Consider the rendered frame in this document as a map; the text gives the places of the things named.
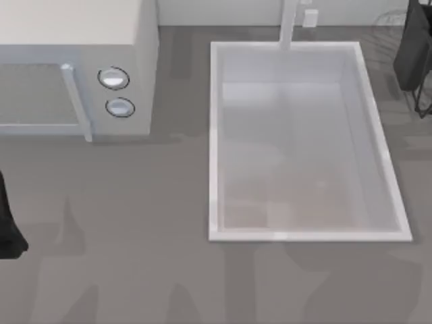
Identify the white sink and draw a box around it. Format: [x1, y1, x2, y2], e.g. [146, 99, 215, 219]
[207, 40, 414, 243]

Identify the pale microwave oven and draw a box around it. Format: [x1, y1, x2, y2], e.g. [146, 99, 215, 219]
[0, 0, 160, 143]

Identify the round microwave knob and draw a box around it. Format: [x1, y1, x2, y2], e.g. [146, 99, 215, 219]
[105, 97, 136, 119]
[97, 65, 131, 91]

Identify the tall white tap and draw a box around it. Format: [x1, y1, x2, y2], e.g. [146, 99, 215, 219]
[278, 0, 302, 51]

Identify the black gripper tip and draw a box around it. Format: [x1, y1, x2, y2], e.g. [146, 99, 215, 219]
[0, 170, 29, 261]

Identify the microwave door handle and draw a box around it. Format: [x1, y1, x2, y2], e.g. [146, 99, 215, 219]
[60, 62, 93, 142]

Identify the white wall socket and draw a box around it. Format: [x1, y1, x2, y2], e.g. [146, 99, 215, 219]
[303, 9, 319, 28]

